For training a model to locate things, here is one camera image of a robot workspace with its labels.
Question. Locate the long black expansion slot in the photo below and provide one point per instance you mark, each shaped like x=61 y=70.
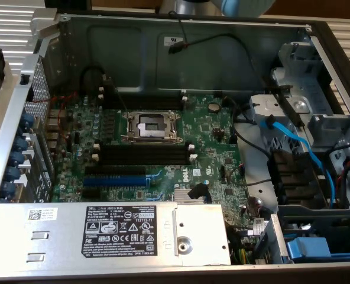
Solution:
x=116 y=170

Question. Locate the silver disk bracket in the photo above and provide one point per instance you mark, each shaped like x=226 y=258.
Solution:
x=269 y=105

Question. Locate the silver finned chipset heatsink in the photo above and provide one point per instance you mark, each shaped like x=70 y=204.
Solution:
x=182 y=196

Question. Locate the round coin cell battery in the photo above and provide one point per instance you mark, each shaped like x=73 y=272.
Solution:
x=213 y=106

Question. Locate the grey metal disk bay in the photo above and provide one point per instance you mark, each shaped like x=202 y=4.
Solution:
x=305 y=74

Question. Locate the metal port block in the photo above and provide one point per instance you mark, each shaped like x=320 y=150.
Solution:
x=55 y=119

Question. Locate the black plastic bar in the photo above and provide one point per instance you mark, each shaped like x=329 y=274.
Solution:
x=290 y=106

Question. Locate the metal CPU socket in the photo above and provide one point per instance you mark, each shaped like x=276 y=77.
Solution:
x=151 y=127

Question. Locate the white case sticker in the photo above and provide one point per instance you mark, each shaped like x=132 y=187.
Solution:
x=173 y=40

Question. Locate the grey metal drive cage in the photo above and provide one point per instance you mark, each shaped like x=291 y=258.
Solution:
x=311 y=213

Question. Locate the blue plastic latch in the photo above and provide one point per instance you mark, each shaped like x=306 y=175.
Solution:
x=308 y=248

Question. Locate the black RAM slot white latches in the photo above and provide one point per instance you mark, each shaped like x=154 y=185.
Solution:
x=145 y=149
x=145 y=159
x=145 y=95
x=145 y=104

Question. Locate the blue expansion slot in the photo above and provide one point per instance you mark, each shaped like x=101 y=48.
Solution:
x=116 y=180

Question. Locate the green Dell motherboard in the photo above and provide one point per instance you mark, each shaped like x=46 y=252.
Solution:
x=210 y=142

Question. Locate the short black expansion slot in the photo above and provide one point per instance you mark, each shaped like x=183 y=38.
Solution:
x=91 y=193

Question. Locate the blue slot clip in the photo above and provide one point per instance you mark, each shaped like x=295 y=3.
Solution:
x=16 y=158
x=27 y=120
x=12 y=173
x=22 y=142
x=8 y=188

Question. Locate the grey metal PC case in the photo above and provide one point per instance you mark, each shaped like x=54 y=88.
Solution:
x=216 y=65

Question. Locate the silver power supply with label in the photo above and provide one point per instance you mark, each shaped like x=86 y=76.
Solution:
x=59 y=236

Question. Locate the black ribbed plastic shroud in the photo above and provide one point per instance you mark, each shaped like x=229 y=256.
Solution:
x=293 y=177

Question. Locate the small black clip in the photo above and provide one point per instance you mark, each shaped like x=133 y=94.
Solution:
x=23 y=80

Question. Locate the thin metal locking lever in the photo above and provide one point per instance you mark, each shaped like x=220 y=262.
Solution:
x=119 y=95

